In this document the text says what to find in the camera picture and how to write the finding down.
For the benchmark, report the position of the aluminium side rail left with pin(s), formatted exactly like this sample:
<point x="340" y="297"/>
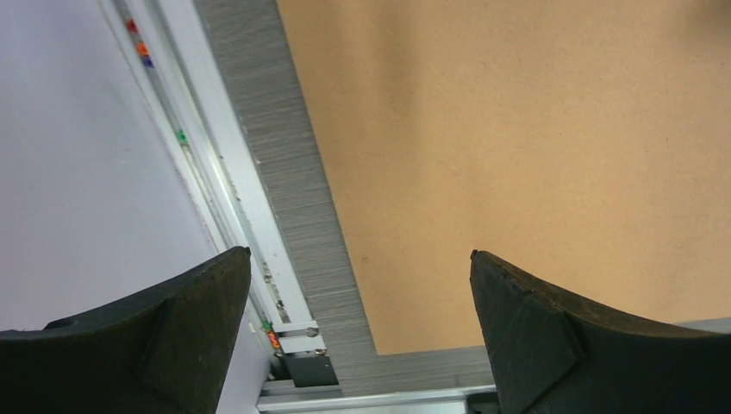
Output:
<point x="168" y="51"/>

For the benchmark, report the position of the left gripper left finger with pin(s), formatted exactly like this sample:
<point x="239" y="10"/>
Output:
<point x="164" y="349"/>

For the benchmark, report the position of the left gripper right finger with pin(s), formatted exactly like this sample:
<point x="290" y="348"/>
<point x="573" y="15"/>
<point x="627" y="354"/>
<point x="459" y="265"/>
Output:
<point x="553" y="351"/>

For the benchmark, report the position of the aluminium rail at front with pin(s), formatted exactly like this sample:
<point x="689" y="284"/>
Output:
<point x="421" y="382"/>

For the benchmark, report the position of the brown cardboard backing board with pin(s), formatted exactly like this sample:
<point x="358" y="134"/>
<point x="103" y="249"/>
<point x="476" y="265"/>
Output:
<point x="587" y="142"/>

